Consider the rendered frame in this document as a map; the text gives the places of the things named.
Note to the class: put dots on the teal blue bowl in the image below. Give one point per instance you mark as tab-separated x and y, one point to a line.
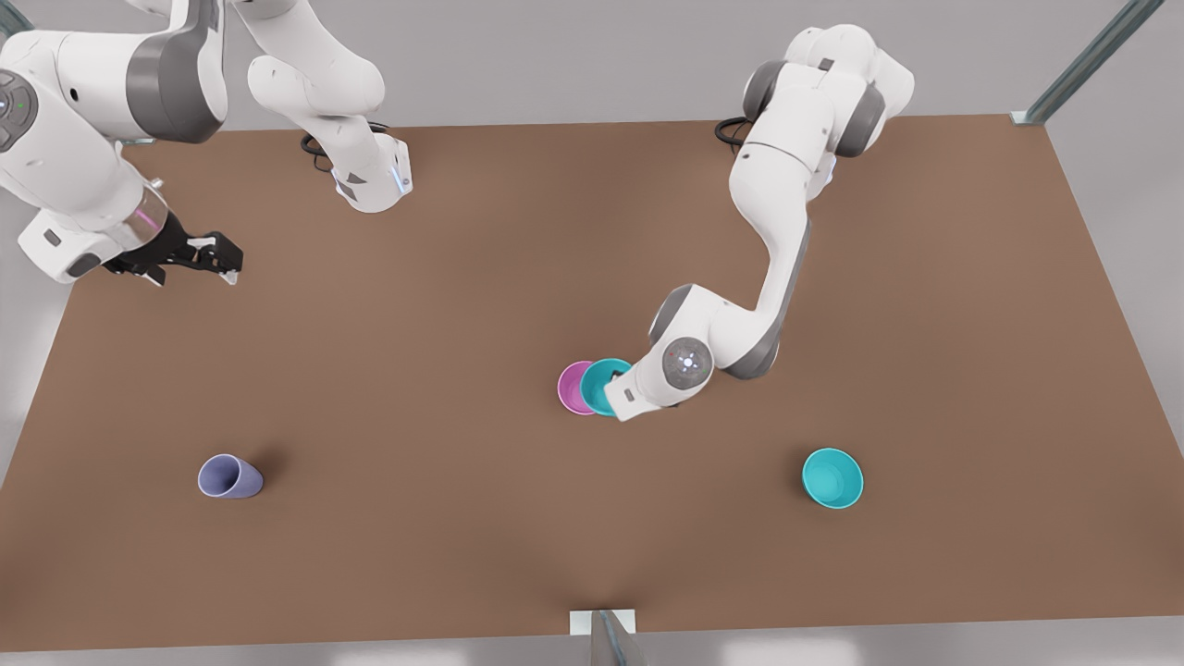
832	478
599	388

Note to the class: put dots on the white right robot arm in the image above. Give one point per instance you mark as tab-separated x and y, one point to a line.
74	102

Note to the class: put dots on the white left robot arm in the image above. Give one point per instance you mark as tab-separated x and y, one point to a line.
786	203

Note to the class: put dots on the pink bowl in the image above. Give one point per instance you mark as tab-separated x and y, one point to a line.
571	388

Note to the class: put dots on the lavender purple cup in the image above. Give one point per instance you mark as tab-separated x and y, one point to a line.
229	477

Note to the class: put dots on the silver frame post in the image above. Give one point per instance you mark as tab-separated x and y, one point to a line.
1087	57
13	18
606	638

